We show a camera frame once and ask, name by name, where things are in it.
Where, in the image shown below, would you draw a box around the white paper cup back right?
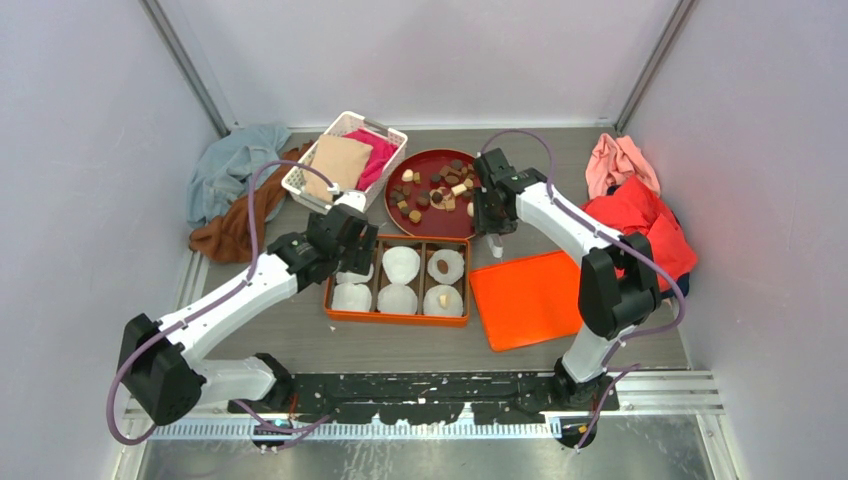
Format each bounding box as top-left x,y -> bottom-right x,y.
427,249 -> 465,285

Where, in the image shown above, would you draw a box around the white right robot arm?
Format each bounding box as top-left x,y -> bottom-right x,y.
473,149 -> 661,411

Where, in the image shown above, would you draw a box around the white plastic basket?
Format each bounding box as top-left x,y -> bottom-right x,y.
282,111 -> 408,213

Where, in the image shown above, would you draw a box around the brown plastic insert tray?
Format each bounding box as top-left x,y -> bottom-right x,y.
323,235 -> 471,328

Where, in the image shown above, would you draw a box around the light blue cloth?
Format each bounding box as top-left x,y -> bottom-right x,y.
186,123 -> 291,228

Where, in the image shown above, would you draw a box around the white paper cup back middle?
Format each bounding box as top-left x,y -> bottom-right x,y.
382,246 -> 421,285

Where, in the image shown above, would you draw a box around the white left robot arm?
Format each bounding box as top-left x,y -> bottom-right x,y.
118,190 -> 378,426

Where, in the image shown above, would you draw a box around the brown cloth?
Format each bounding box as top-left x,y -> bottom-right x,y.
188,166 -> 291,263

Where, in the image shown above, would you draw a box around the orange chocolate box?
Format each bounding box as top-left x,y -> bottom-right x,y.
323,235 -> 471,328

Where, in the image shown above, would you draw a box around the white paper cup front right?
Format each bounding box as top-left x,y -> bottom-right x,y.
423,284 -> 464,317

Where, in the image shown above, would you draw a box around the dark red round tray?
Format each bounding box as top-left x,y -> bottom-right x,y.
383,149 -> 480,239

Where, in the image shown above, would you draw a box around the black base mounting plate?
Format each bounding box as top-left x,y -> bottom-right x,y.
246,371 -> 612,426

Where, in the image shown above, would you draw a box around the orange box lid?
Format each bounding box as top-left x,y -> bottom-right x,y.
470,251 -> 583,352

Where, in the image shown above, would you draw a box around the salmon pink cloth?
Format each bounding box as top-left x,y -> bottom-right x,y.
585,133 -> 661,199

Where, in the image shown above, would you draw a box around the dark blue cloth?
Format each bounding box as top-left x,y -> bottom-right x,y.
676,272 -> 691,297

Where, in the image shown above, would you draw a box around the pink cloth in basket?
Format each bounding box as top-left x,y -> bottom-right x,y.
344,129 -> 398,191

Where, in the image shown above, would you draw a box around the red cloth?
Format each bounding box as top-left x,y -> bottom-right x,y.
582,178 -> 698,281

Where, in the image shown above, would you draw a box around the beige cloth pouch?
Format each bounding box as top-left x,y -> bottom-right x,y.
302,135 -> 373,203

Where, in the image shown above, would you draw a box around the white paper cup front middle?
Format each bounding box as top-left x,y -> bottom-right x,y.
377,283 -> 418,315

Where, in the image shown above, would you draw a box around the white paper cup back left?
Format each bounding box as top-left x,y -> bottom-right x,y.
336,265 -> 374,284

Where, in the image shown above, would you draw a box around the silver tongs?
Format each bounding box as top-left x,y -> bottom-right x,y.
485,234 -> 504,260

